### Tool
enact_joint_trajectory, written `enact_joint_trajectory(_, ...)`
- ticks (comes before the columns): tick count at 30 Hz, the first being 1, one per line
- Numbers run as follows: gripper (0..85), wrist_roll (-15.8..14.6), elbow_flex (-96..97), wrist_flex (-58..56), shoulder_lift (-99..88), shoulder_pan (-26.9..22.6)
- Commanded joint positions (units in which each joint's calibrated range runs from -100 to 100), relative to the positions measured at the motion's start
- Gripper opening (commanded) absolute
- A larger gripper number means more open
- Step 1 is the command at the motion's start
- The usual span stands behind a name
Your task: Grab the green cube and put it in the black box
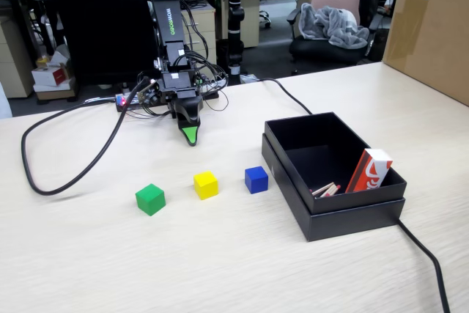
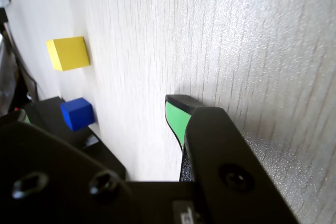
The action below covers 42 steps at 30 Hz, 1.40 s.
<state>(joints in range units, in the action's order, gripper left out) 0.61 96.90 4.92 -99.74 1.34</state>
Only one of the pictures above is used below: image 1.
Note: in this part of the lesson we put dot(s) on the green cube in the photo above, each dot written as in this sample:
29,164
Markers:
150,199

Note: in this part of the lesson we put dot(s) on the large cardboard box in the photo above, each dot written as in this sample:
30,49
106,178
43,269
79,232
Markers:
432,42

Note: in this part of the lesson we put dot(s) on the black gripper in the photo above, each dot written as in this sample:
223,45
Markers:
176,85

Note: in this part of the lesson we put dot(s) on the yellow cube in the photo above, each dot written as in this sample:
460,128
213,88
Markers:
206,185

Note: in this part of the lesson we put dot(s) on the controller board with red LED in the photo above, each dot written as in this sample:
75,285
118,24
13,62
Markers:
122,102

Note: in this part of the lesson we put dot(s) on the grey blanket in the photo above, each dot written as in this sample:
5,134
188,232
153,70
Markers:
329,25

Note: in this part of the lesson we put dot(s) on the white box with red side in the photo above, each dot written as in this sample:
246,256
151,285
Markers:
51,77

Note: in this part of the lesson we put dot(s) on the red white matchbox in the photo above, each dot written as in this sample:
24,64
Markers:
370,172

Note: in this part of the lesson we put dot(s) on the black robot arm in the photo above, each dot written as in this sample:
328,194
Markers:
168,16

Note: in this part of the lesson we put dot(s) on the beige drawer cabinet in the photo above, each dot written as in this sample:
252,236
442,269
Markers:
14,63
201,31
251,16

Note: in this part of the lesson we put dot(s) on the blue cube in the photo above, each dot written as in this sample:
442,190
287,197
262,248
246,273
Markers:
256,180

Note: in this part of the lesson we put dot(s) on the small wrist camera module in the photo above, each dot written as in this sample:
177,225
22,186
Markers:
150,93

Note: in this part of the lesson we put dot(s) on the black open box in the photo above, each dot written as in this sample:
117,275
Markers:
315,151
351,223

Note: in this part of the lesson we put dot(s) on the black segmented pole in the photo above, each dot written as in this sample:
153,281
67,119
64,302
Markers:
235,16

